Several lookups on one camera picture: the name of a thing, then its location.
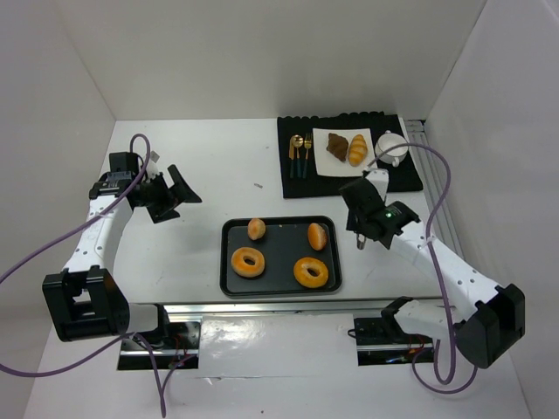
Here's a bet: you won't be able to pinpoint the striped long bread roll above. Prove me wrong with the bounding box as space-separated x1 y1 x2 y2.
348 134 369 167

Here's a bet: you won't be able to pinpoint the gold spoon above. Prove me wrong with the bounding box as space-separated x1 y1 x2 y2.
293 134 304 178

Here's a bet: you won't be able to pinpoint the white square plate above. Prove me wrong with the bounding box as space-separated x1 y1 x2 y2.
313 128 375 177

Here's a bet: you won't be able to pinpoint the purple cable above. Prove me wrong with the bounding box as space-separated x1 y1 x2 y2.
362 142 480 394
0 133 197 419

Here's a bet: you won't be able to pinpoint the gold fork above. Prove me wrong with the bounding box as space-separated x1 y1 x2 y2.
302 133 313 179

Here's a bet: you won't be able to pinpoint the aluminium front rail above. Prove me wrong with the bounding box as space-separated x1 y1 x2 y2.
162 298 395 317

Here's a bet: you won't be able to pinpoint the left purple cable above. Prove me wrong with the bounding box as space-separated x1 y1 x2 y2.
0 133 197 419

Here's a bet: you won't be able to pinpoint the white cup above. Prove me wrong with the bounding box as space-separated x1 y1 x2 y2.
375 130 409 168

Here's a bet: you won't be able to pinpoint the glazed donut left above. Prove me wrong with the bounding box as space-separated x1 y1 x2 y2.
231 247 266 278

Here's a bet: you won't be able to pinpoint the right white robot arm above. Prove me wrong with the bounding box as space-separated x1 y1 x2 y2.
340 178 525 369

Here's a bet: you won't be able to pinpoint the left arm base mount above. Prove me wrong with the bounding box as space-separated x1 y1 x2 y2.
117 305 202 371

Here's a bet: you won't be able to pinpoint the glazed donut right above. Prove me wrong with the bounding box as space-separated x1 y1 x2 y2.
293 257 329 289

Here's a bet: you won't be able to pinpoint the small round bun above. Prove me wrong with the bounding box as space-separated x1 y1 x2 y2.
247 218 266 241

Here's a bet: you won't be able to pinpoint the round bun right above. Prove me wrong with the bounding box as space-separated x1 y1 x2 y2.
307 223 328 251

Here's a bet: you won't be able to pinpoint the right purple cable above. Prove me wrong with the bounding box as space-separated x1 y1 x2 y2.
362 142 480 394

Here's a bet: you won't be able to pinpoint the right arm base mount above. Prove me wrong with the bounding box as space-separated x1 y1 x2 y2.
347 317 434 366

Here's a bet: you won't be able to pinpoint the chocolate croissant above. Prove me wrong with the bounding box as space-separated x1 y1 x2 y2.
327 133 349 162

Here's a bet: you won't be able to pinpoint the black placemat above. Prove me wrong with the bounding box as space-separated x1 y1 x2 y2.
277 112 404 199

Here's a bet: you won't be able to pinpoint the gold knife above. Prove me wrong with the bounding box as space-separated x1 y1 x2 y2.
288 136 295 179

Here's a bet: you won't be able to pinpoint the metal tongs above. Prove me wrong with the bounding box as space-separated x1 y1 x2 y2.
356 233 367 251

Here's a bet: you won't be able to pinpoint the glazed donut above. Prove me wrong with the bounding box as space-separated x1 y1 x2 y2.
293 257 329 289
231 247 266 278

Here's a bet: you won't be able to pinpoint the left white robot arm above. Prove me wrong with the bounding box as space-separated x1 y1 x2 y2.
42 152 202 343

